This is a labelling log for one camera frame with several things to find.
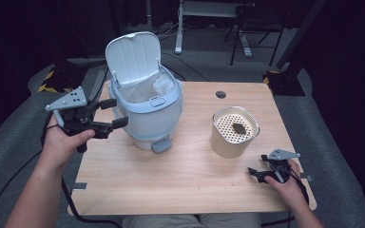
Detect white bin liner bag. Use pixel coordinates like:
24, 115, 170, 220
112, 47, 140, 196
119, 69, 176, 105

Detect beige container with perforated strainer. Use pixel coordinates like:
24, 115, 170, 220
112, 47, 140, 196
209, 105, 261, 160

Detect dark clump of dregs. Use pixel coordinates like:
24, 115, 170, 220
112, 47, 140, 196
232, 122, 248, 135

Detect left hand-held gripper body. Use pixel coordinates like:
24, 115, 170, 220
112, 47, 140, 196
45, 85, 114, 140

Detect black stand base yellow stripes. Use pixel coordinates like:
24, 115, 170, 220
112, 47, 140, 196
37, 65, 89, 95

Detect white and blue pedal bin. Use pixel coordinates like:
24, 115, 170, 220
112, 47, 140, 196
105, 30, 184, 155

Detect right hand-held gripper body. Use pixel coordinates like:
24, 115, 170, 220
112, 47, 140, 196
264, 148, 301, 183

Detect black stand with slanted pole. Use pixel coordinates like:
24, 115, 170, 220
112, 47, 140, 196
261, 0, 328, 98

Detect thin black floor cable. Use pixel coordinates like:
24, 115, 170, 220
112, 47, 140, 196
161, 51, 211, 83

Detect white desk frame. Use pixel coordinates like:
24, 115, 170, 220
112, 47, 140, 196
174, 0, 254, 59

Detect person's left hand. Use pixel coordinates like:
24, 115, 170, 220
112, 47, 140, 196
41, 115, 97, 165

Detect long black floor cable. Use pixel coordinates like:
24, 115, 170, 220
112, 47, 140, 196
0, 53, 115, 228

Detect right hand-held gripper cable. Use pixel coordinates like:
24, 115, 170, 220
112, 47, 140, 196
260, 164, 311, 228

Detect person's right hand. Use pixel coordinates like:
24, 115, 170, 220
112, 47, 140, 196
264, 160, 309, 210

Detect bundle of floor cables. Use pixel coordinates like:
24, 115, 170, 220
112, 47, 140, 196
151, 18, 184, 41

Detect black metal chair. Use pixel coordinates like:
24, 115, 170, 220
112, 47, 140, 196
222, 2, 287, 67

